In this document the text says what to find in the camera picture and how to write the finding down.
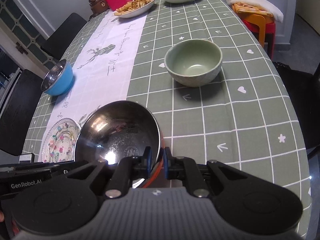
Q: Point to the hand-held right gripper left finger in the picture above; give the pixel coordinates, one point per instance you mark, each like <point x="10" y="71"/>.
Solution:
<point x="148" y="160"/>

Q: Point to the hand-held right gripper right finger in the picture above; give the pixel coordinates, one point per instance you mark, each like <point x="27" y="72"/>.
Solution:
<point x="167" y="163"/>

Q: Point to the orange steel bowl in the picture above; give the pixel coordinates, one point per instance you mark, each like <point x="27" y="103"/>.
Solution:
<point x="117" y="130"/>

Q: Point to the blue steel bowl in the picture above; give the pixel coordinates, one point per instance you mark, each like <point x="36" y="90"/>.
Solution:
<point x="61" y="85"/>

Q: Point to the green ceramic bowl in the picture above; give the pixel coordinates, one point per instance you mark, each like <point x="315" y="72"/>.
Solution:
<point x="195" y="67"/>

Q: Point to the white tablet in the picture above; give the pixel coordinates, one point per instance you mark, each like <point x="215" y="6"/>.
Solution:
<point x="26" y="157"/>

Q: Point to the black chair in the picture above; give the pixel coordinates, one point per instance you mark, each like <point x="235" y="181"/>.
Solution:
<point x="17" y="112"/>
<point x="300" y="92"/>
<point x="65" y="37"/>

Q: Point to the green checked tablecloth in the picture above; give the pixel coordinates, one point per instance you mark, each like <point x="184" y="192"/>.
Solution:
<point x="237" y="110"/>

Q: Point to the white table runner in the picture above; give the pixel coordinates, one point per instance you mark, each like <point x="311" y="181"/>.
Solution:
<point x="112" y="55"/>

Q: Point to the glass pane door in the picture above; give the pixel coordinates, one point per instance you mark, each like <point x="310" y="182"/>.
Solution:
<point x="27" y="25"/>

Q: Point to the white plate of fries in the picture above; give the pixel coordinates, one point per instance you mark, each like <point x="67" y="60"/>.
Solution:
<point x="136" y="6"/>

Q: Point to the brown bear water bottle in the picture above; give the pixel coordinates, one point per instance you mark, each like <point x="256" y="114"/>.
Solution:
<point x="98" y="3"/>

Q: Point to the red plastic stool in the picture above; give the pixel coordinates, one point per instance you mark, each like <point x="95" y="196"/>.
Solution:
<point x="271" y="33"/>

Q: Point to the orange patterned cloth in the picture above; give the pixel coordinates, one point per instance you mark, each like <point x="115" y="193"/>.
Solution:
<point x="250" y="8"/>

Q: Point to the white cloth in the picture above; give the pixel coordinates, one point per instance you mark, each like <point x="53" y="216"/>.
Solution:
<point x="262" y="3"/>

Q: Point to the plain cream door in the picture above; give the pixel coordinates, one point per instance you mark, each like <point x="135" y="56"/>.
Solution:
<point x="307" y="2"/>

